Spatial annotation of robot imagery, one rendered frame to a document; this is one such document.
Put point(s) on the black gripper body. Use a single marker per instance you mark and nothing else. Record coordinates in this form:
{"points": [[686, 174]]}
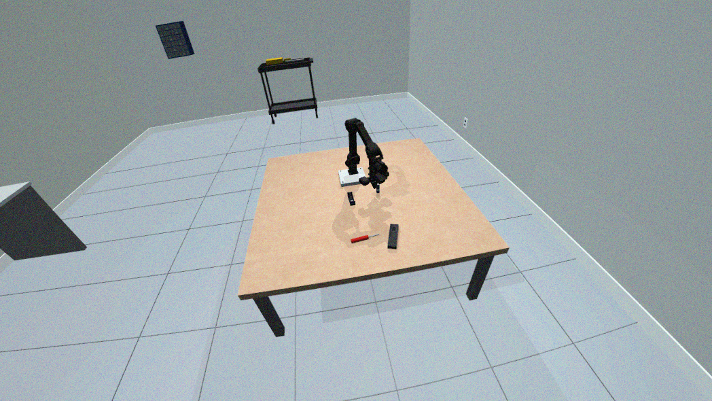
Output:
{"points": [[366, 180]]}

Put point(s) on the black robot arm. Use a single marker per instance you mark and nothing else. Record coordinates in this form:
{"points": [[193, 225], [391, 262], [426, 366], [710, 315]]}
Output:
{"points": [[353, 126]]}

